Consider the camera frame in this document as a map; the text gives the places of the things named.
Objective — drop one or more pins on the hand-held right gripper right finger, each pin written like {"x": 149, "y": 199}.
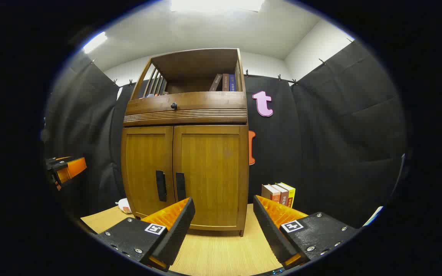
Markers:
{"x": 269, "y": 230}

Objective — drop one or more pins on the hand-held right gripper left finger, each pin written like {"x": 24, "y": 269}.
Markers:
{"x": 178, "y": 234}

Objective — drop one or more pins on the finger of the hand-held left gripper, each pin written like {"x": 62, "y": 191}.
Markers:
{"x": 73, "y": 168}

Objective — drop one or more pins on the wooden shoe cabinet door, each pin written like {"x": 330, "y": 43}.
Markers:
{"x": 213, "y": 172}
{"x": 144, "y": 168}

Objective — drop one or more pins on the wooden double-door shoe cabinet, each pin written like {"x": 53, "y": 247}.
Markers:
{"x": 198, "y": 61}

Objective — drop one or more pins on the wooden cabinet drawer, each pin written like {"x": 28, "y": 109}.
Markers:
{"x": 213, "y": 102}

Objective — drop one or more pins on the brown white-spined book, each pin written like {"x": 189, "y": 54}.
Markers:
{"x": 270, "y": 193}

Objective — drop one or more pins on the reddish brown book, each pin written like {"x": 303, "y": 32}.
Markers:
{"x": 283, "y": 195}

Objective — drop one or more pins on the yellow book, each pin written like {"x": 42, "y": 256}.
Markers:
{"x": 291, "y": 195}

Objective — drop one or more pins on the white plush toy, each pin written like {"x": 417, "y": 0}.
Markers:
{"x": 124, "y": 206}

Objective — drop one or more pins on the small white object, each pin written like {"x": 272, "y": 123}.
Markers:
{"x": 149, "y": 96}

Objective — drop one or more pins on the black drawer knob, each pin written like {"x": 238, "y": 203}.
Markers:
{"x": 173, "y": 105}

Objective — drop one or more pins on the black backdrop cloth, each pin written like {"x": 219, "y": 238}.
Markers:
{"x": 340, "y": 134}

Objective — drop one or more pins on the small ceiling light panel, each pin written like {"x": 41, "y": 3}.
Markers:
{"x": 94, "y": 42}

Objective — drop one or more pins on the blue book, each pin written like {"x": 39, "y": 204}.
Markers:
{"x": 232, "y": 82}

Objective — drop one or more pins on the maroon book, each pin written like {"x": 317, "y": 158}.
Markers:
{"x": 225, "y": 82}

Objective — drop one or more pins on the large ceiling light panel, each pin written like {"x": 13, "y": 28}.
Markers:
{"x": 217, "y": 4}

